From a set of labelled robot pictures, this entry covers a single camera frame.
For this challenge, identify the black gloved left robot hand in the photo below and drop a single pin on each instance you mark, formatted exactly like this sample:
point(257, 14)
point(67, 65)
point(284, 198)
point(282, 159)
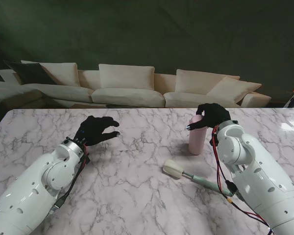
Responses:
point(94, 131)

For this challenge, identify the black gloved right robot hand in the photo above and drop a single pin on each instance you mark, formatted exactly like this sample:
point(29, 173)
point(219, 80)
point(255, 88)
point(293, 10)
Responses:
point(214, 116)

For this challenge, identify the pink thermos body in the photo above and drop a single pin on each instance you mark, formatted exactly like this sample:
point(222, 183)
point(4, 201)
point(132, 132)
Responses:
point(197, 142)

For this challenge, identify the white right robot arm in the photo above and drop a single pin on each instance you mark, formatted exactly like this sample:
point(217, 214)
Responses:
point(259, 176)

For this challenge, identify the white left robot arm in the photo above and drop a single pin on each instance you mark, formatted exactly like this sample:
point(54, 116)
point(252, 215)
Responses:
point(27, 191)

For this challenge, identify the small cream throw pillow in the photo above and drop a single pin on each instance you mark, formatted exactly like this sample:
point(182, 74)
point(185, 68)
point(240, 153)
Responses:
point(235, 89)

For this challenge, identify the cream sofa back cushion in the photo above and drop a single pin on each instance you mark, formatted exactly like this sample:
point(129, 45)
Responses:
point(193, 80)
point(61, 73)
point(126, 77)

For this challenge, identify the cream fabric sofa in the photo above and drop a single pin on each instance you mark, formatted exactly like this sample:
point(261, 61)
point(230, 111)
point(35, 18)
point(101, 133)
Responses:
point(127, 96)

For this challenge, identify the dark grey sofa cushion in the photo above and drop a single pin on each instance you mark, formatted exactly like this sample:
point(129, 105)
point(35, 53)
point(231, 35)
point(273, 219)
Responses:
point(31, 73)

